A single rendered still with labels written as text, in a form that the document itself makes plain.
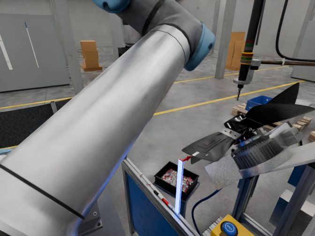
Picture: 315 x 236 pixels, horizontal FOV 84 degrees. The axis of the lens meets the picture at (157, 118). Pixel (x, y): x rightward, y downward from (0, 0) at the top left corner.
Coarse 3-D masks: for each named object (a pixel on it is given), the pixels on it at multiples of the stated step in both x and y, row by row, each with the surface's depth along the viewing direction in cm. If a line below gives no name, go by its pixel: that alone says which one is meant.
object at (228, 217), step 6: (228, 216) 62; (222, 222) 60; (234, 222) 60; (216, 228) 59; (222, 228) 58; (240, 228) 59; (210, 234) 59; (216, 234) 57; (234, 234) 57; (240, 234) 57; (246, 234) 57; (252, 234) 57
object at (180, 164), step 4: (180, 164) 72; (180, 168) 73; (180, 172) 73; (180, 176) 74; (180, 180) 75; (180, 184) 76; (176, 192) 81; (176, 196) 82; (176, 200) 83; (176, 204) 84; (176, 208) 85; (176, 212) 86
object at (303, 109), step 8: (264, 104) 63; (272, 104) 63; (280, 104) 63; (288, 104) 63; (296, 104) 62; (248, 112) 77; (256, 112) 75; (264, 112) 73; (272, 112) 72; (280, 112) 70; (288, 112) 69; (296, 112) 68; (304, 112) 67; (256, 120) 83; (264, 120) 80; (272, 120) 78; (280, 120) 76
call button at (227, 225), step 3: (225, 222) 59; (228, 222) 59; (225, 225) 58; (228, 225) 58; (231, 225) 58; (225, 228) 58; (228, 228) 58; (231, 228) 58; (234, 228) 58; (225, 231) 57; (228, 231) 57; (231, 231) 57; (234, 231) 57; (228, 234) 57; (231, 234) 56
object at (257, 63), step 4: (252, 60) 74; (256, 60) 72; (260, 60) 72; (252, 64) 73; (256, 64) 72; (260, 64) 72; (252, 68) 73; (256, 68) 73; (248, 72) 76; (252, 72) 74; (248, 76) 75; (252, 76) 75; (236, 80) 77; (248, 80) 76; (244, 84) 75
